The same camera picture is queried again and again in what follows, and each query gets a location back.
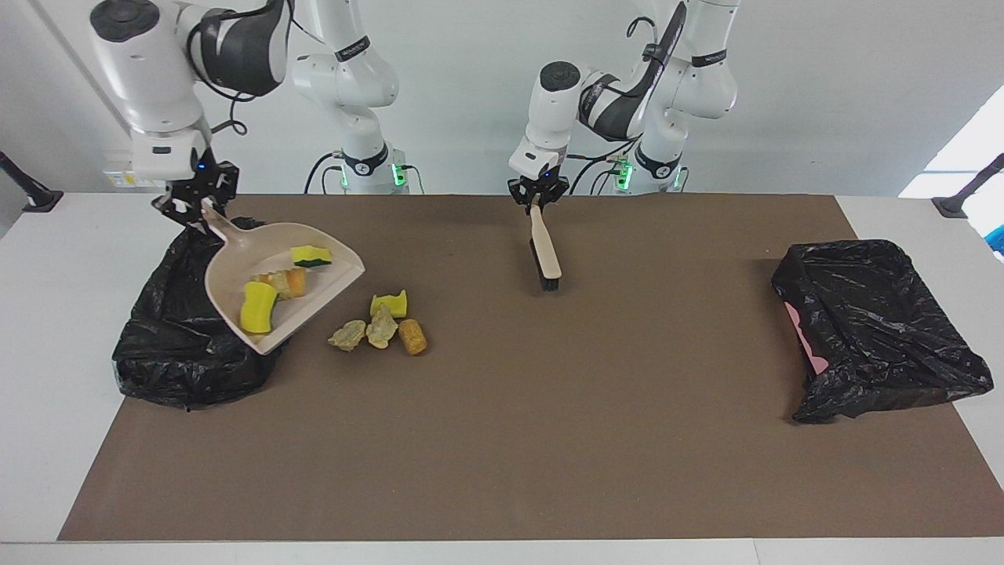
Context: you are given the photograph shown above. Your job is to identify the beige hand brush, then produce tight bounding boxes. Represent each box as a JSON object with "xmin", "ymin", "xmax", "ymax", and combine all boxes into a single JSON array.
[{"xmin": 529, "ymin": 200, "xmax": 563, "ymax": 293}]

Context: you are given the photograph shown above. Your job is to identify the beige plastic dustpan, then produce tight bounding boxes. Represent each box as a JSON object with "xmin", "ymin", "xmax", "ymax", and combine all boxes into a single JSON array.
[{"xmin": 200, "ymin": 198, "xmax": 366, "ymax": 355}]

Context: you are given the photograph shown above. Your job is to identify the beige layered sponge chunk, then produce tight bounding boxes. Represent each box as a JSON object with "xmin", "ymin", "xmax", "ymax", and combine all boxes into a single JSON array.
[{"xmin": 253, "ymin": 268, "xmax": 308, "ymax": 301}]

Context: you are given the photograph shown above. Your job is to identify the thick yellow sponge piece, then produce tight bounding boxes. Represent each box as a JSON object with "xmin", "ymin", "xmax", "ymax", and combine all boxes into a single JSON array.
[{"xmin": 239, "ymin": 281, "xmax": 280, "ymax": 334}]

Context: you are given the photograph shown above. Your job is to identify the brown cork-like lump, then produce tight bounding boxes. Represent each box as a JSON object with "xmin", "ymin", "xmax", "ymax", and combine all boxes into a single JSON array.
[{"xmin": 398, "ymin": 318, "xmax": 428, "ymax": 356}]

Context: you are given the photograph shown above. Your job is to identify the pale foam scrap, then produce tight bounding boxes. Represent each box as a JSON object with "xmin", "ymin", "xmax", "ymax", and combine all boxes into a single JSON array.
[
  {"xmin": 366, "ymin": 304, "xmax": 399, "ymax": 350},
  {"xmin": 328, "ymin": 319, "xmax": 367, "ymax": 352}
]

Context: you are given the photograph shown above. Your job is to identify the black bag lined trash bin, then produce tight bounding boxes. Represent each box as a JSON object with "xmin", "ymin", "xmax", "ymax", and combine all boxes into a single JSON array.
[{"xmin": 112, "ymin": 217, "xmax": 308, "ymax": 410}]

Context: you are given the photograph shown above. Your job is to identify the pink plastic bin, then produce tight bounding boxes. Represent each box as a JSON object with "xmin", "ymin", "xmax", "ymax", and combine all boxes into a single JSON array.
[{"xmin": 787, "ymin": 302, "xmax": 828, "ymax": 374}]

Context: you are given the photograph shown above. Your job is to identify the right black lined bin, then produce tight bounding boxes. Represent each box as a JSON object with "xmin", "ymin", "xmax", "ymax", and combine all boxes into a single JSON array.
[{"xmin": 771, "ymin": 239, "xmax": 995, "ymax": 425}]

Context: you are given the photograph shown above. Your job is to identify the black clamp stand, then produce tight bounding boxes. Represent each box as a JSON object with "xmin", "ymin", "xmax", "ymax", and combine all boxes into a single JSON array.
[
  {"xmin": 0, "ymin": 151, "xmax": 64, "ymax": 213},
  {"xmin": 932, "ymin": 153, "xmax": 1004, "ymax": 219}
]

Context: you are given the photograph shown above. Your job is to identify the brown table mat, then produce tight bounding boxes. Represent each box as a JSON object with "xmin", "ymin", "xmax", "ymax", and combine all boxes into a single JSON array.
[{"xmin": 57, "ymin": 194, "xmax": 1004, "ymax": 542}]

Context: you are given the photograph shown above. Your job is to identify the black arm base cable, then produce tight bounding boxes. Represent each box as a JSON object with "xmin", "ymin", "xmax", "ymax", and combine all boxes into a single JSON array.
[
  {"xmin": 304, "ymin": 153, "xmax": 346, "ymax": 195},
  {"xmin": 569, "ymin": 161, "xmax": 620, "ymax": 195}
]

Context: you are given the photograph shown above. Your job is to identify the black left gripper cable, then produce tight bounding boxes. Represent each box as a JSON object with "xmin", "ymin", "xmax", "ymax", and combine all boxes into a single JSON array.
[{"xmin": 565, "ymin": 16, "xmax": 675, "ymax": 197}]

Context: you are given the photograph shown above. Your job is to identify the white wall outlet box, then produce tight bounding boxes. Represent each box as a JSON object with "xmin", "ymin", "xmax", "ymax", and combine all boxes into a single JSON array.
[{"xmin": 104, "ymin": 157, "xmax": 169, "ymax": 189}]

